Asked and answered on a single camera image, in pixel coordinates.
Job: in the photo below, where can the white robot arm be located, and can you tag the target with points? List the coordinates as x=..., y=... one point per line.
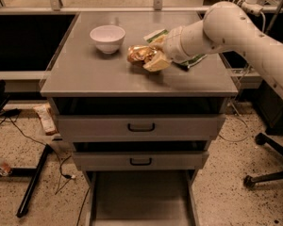
x=226, y=27

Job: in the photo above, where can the plastic bottle on floor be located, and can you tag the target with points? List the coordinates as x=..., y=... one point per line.
x=5, y=168

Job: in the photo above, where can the grey drawer cabinet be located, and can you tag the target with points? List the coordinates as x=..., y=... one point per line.
x=81, y=70

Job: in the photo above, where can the snack bag on floor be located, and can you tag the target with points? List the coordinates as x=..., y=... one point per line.
x=44, y=114

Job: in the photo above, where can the grey drawer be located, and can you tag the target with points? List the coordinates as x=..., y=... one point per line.
x=116, y=119
x=142, y=198
x=147, y=155

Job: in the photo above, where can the grey top drawer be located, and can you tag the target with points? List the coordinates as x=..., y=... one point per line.
x=116, y=119

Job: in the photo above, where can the black metal floor stand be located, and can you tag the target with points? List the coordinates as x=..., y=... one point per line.
x=29, y=175

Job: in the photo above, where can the orange can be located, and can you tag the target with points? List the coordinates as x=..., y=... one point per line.
x=140, y=53

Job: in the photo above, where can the grey bottom drawer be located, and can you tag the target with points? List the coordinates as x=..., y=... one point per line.
x=142, y=198

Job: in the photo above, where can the white power strip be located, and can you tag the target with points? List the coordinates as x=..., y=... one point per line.
x=249, y=6

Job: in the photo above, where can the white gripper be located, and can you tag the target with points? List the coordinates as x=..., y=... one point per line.
x=173, y=46

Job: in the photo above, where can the black office chair base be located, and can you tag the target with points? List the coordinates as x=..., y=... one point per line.
x=272, y=167

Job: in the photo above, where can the grey middle drawer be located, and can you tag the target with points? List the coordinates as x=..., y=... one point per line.
x=147, y=155

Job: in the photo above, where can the white ceramic bowl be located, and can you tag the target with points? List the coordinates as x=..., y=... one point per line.
x=107, y=38

